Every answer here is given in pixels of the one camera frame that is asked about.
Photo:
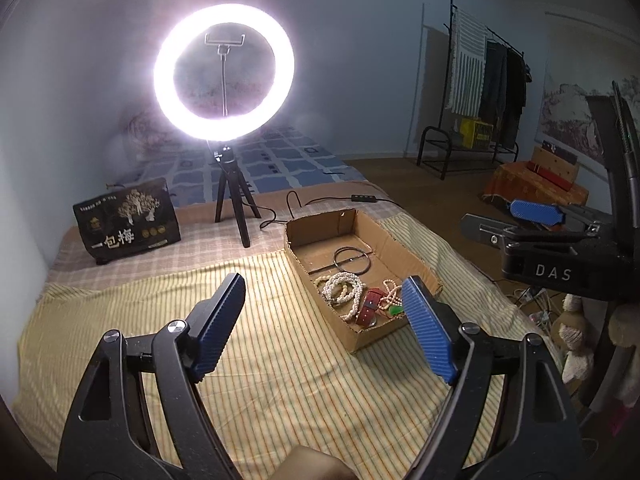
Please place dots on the folded patterned quilt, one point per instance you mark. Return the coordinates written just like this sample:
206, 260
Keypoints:
145, 132

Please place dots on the black clothes rack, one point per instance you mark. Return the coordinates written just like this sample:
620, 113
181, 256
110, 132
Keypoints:
430, 132

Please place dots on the black printed gift bag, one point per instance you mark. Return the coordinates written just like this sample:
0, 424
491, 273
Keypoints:
125, 240

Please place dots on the beige plush toy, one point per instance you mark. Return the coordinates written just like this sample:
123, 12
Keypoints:
572, 335
625, 325

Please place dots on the cardboard box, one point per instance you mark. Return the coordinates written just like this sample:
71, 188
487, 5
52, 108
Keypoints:
330, 230

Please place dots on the blue patterned bedsheet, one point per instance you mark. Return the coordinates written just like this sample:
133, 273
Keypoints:
280, 155

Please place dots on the black tripod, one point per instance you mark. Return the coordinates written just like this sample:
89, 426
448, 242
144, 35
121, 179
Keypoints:
227, 180

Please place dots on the black bangle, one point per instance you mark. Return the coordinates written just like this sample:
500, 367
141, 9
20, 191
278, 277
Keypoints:
335, 259

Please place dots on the phone holder clamp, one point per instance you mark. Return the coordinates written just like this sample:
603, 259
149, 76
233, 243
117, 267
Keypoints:
223, 47

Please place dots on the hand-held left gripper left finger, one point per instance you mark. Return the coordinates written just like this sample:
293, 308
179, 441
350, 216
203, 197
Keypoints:
220, 325

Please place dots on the yellow crate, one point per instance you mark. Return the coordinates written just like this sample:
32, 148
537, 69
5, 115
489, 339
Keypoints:
472, 132

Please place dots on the thin black stick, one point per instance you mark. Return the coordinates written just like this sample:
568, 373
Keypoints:
322, 269

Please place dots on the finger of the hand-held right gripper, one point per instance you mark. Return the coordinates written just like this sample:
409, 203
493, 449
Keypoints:
537, 211
480, 230

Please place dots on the tan box with red edge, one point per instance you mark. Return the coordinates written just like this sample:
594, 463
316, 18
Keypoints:
555, 162

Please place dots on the orange cloth-covered box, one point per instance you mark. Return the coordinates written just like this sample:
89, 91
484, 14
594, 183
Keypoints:
515, 182

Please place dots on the striped hanging towel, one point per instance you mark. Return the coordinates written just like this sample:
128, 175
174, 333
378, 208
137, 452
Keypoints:
467, 60

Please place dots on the yellow striped blanket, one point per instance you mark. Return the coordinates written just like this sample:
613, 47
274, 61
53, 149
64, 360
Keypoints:
125, 310

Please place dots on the dark hanging clothes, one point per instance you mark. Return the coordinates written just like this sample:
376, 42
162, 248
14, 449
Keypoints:
505, 90

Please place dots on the pink cloth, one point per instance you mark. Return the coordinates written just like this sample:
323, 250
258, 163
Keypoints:
622, 417

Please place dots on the wall poster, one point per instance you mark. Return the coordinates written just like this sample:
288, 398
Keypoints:
565, 110

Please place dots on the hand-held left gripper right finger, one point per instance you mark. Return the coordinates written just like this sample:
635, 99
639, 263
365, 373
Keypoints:
430, 330

